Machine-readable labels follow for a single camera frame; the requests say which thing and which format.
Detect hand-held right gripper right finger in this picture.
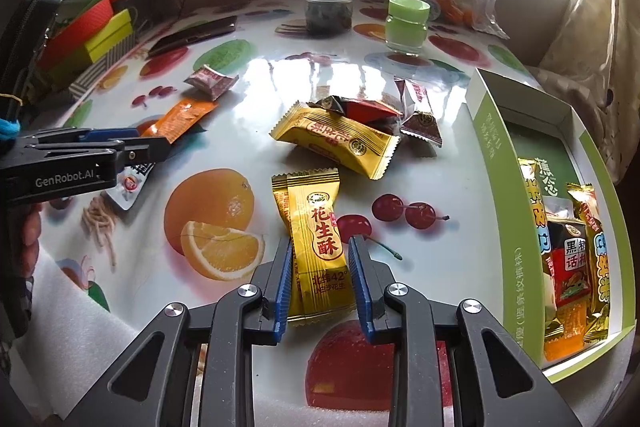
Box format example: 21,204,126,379
348,234,583,427

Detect yellow green box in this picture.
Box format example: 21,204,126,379
81,8,138,66

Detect yellow long snack packet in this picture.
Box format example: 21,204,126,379
516,157,558,338
565,182,612,345

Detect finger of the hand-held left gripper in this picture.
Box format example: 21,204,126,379
36,128,143,144
29,136,172,168

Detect orange sausage packet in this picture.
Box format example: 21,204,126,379
544,304,588,360
106,98,220,211

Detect red black candy packet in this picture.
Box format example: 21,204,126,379
306,95,404,128
544,199,591,308

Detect striped box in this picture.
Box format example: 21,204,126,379
66,38,143,102

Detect maroon snack packet gold logo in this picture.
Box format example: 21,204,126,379
394,77,445,148

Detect dark smartphone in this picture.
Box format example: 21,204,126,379
146,15,239,58

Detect white foam sheet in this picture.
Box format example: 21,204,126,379
12,252,136,408

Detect maroon white snack packet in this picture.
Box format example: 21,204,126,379
183,65,241,102

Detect clear plastic jar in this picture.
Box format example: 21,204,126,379
302,0,355,36

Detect green white cardboard box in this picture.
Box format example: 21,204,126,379
469,67,637,384

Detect light green jar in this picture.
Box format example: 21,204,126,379
384,0,432,56

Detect cream floral curtain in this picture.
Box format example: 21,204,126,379
525,0,640,188

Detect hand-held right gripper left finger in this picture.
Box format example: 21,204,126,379
62,237,294,427

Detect person's left hand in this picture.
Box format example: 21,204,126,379
15,204,42,280

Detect food print tablecloth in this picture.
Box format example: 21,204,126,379
20,0,551,427

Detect yellow candy packet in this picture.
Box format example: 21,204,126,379
271,167,357,329
269,101,402,181

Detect red box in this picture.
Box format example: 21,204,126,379
36,0,116,70

